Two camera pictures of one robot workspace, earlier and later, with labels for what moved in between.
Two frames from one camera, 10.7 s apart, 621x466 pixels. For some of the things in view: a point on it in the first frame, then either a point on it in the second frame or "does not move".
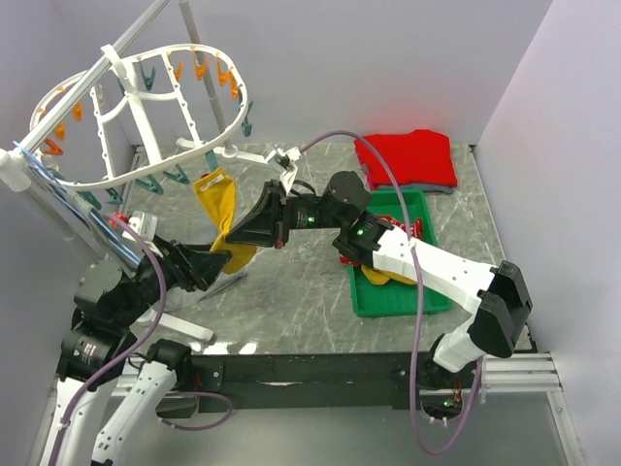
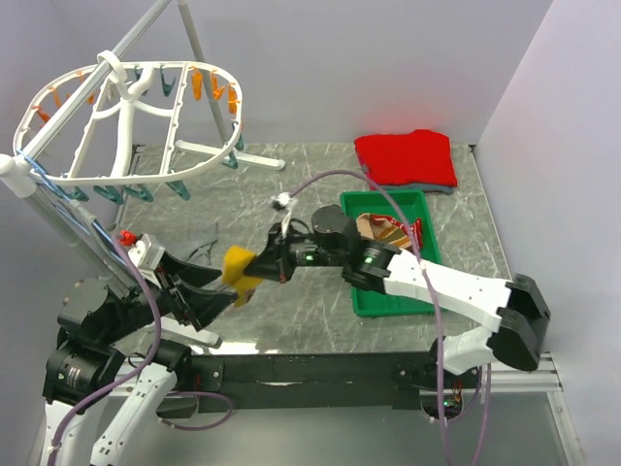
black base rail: x=311 y=381 does not move
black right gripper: x=269 y=222 → x=275 y=261
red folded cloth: x=416 y=157 does not move
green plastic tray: x=392 y=299 does not move
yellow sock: x=217 y=190 → x=235 y=260
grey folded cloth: x=443 y=188 does not move
